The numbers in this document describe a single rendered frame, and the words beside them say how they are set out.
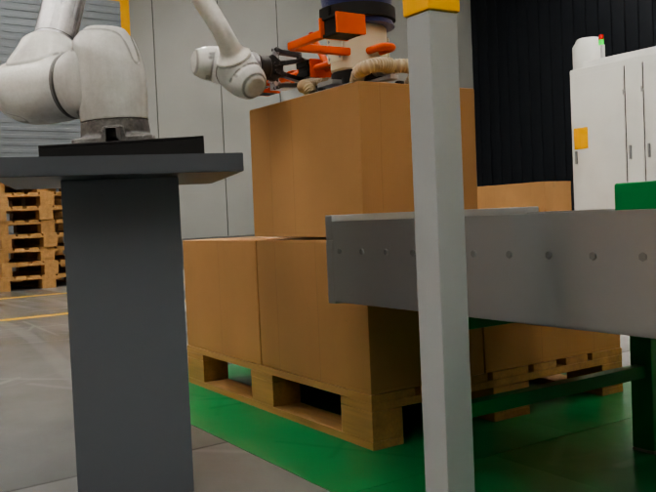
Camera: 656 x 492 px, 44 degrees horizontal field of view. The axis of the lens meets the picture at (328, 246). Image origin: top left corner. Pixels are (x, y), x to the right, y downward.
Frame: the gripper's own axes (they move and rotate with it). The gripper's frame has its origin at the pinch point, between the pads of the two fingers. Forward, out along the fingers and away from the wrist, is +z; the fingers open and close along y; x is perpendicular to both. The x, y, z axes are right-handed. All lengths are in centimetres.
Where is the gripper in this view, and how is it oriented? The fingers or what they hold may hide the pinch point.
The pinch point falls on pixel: (311, 71)
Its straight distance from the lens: 267.1
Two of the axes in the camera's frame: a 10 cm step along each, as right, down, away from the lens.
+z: 8.4, -0.5, 5.4
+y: 0.4, 10.0, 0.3
